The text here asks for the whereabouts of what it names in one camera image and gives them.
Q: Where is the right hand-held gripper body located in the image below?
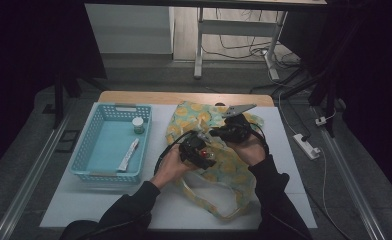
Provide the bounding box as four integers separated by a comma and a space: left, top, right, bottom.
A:
221, 103, 258, 145

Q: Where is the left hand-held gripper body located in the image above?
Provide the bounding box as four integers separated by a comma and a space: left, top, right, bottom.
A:
178, 131, 206, 165

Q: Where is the lemon print tote bag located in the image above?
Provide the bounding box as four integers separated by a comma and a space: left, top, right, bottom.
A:
165, 100, 266, 222

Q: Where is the small white-capped bottle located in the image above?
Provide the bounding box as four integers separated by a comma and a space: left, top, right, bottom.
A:
131, 116, 146, 135

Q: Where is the white ointment tube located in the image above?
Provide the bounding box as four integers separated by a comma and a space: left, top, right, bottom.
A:
117, 138, 141, 173

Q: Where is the light blue plastic basket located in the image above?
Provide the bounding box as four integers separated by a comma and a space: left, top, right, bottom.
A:
68, 102, 153, 185

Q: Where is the person's right hand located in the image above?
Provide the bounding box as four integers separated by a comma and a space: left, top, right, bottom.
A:
228, 135, 267, 167

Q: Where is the person's left hand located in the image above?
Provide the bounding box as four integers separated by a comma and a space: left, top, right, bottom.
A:
150, 145, 199, 191

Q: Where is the white power strip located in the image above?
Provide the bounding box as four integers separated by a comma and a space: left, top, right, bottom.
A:
292, 133, 322, 161

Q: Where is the black metal stand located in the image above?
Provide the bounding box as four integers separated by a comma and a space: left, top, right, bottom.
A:
52, 0, 108, 130
307, 0, 368, 138

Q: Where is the white table mat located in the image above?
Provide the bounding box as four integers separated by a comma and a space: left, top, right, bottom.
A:
39, 102, 318, 231

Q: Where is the black floor plate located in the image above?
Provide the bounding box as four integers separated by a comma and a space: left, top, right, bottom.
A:
55, 129, 82, 154

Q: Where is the white cabinet panel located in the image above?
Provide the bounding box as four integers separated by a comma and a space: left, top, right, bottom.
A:
84, 3, 176, 55

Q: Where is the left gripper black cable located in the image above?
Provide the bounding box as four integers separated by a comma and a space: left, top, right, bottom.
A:
153, 130, 193, 176

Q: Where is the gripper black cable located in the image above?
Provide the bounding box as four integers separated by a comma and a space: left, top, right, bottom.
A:
249, 122, 270, 156
153, 130, 193, 176

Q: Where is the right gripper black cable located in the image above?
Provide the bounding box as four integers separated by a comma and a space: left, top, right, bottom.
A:
249, 122, 270, 156

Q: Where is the thick black cable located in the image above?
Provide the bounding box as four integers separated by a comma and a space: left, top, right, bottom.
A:
248, 65, 315, 142

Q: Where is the black floor cable bundle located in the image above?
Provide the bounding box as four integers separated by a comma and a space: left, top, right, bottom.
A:
202, 8, 301, 64

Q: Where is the white desk frame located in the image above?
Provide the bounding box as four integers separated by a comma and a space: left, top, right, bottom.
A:
193, 6, 289, 81

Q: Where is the thin white cable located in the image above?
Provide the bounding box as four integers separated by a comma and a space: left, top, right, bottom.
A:
317, 148, 352, 240

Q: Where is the aluminium floor rail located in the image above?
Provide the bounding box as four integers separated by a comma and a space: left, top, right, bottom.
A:
0, 99, 78, 240
312, 106, 387, 240

